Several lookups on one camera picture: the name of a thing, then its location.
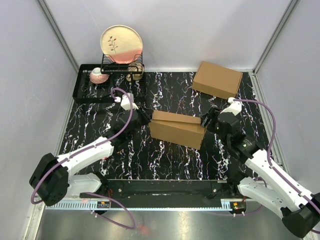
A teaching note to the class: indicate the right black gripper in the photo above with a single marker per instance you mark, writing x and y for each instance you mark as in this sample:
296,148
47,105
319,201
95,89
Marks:
211,114

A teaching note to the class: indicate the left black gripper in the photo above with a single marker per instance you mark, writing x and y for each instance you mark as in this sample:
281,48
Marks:
145,114

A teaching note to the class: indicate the brown cardboard box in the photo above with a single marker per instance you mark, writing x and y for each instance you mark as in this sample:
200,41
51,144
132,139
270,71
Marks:
177,128
216,80

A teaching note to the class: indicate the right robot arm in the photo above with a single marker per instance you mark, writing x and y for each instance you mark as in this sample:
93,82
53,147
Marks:
297,207

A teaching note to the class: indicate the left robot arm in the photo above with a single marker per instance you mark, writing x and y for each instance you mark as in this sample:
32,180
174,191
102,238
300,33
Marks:
56,177

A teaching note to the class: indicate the closed brown cardboard box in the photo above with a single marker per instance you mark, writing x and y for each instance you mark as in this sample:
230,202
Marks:
216,80

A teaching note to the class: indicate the small cream plate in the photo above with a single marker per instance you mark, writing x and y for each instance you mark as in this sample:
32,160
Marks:
136,71

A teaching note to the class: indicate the small pink bowl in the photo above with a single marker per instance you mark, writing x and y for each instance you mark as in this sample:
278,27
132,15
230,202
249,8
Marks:
97,77

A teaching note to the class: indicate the large cream pink plate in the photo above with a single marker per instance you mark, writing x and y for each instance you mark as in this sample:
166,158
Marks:
121,43

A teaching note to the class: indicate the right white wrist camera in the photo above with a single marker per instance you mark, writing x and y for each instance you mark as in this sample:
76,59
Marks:
235,106

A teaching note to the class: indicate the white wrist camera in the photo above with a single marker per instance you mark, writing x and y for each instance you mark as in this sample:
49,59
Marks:
235,106
125,102

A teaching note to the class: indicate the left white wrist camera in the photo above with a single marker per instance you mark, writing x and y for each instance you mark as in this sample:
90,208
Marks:
125,102

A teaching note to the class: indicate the black wire dish rack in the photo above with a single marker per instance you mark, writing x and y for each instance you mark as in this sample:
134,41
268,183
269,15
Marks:
86,92

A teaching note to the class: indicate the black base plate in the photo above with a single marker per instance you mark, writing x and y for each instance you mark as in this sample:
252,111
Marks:
156,194

